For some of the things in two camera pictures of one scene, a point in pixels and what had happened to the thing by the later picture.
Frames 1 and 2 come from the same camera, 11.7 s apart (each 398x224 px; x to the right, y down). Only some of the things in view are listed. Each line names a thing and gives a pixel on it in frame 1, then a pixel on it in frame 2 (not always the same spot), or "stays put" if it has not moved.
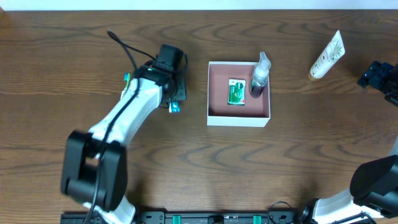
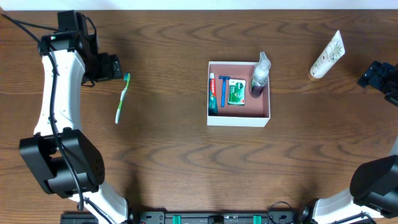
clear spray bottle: [260, 76] stays put
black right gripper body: [374, 76] stays put
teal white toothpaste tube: [174, 107] to [212, 103]
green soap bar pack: [236, 92] stays put
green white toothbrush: [127, 77] stays put
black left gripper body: [179, 90] to [112, 66]
